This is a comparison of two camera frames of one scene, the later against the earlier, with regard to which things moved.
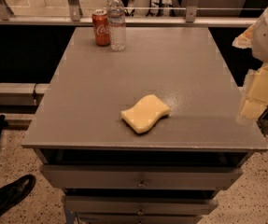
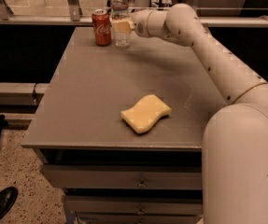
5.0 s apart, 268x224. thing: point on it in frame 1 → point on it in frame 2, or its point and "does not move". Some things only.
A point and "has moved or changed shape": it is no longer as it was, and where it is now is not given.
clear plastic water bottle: x=117 y=24 has moved or changed shape
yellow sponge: x=145 y=114 does not move
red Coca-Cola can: x=101 y=27 does not move
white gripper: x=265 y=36 → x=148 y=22
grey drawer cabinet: x=174 y=172 does not move
